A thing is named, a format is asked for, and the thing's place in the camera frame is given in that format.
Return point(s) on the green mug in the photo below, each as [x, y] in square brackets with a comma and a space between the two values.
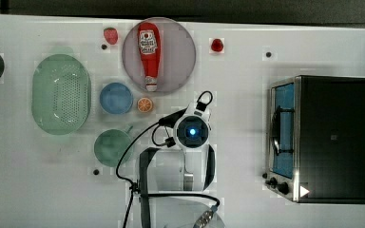
[112, 147]

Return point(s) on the orange slice toy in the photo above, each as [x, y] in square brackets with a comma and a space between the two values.
[145, 105]

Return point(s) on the grey round plate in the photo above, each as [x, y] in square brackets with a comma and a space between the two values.
[178, 55]

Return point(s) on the blue bowl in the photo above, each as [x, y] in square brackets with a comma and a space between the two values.
[116, 98]

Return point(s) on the small red fruit toy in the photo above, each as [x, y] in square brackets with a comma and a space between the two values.
[217, 45]

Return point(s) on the red plush ketchup bottle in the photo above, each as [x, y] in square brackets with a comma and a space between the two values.
[149, 44]

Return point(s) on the red strawberry toy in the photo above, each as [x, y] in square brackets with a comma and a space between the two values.
[111, 35]

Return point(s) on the green perforated colander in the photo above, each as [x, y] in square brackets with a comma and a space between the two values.
[61, 94]

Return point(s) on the black toaster oven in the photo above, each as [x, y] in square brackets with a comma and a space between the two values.
[316, 139]

